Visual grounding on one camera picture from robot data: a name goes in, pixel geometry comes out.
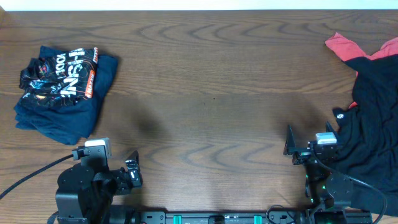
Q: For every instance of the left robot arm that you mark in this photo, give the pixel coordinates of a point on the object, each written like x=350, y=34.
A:
x=86, y=190

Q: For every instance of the folded dark blue cloth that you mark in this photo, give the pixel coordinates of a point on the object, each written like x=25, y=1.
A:
x=67, y=124

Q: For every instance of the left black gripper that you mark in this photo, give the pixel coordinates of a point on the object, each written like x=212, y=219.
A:
x=125, y=185

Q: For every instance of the red garment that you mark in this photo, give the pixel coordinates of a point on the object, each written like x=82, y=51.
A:
x=354, y=49

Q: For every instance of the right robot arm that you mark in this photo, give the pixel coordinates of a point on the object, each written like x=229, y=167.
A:
x=329, y=191

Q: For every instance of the black garment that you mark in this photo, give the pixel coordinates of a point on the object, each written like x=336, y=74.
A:
x=368, y=130

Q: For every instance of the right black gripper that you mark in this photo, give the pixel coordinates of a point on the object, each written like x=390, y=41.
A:
x=301, y=157

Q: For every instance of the black orange-patterned jersey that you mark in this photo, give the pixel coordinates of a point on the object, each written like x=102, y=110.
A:
x=60, y=80

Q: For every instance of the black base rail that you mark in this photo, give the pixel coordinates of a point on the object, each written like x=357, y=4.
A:
x=274, y=215

